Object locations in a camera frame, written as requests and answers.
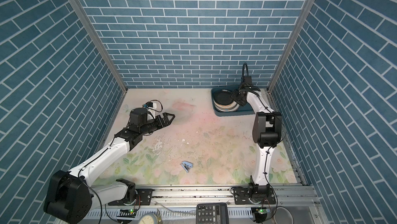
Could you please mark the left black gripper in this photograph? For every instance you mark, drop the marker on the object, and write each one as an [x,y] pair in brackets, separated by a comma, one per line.
[166,123]

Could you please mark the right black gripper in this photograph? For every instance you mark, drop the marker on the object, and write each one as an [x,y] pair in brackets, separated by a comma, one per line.
[233,96]

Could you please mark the cream plate black brushstroke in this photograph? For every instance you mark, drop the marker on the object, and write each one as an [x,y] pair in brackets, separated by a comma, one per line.
[227,108]

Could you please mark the small black plate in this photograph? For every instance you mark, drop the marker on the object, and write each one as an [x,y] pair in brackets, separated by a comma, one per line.
[223,97]

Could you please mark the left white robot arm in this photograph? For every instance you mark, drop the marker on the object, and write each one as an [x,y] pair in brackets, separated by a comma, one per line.
[85,174]

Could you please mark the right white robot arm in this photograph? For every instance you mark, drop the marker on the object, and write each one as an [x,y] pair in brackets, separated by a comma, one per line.
[266,134]

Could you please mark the teal plastic bin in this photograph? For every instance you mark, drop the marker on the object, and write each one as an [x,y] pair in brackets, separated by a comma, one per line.
[235,111]

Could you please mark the small blue stapler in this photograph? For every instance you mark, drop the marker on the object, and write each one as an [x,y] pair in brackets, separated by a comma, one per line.
[187,165]

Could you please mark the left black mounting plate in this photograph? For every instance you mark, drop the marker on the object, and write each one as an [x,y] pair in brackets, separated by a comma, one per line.
[144,195]

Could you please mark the black mounting plate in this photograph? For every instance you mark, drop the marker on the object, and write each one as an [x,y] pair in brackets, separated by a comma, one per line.
[242,195]
[144,195]

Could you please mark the green circuit board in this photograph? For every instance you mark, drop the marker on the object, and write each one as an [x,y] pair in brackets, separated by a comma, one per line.
[126,215]

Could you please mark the round white clock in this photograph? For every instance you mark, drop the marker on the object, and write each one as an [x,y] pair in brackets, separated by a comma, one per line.
[150,218]

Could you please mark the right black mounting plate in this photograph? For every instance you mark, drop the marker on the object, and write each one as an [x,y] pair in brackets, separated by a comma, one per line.
[242,195]

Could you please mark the black calculator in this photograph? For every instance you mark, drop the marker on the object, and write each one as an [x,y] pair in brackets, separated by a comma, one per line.
[212,213]

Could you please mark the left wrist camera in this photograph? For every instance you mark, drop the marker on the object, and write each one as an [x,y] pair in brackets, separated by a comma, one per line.
[152,105]

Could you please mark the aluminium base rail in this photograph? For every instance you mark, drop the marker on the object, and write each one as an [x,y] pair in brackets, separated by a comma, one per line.
[181,195]

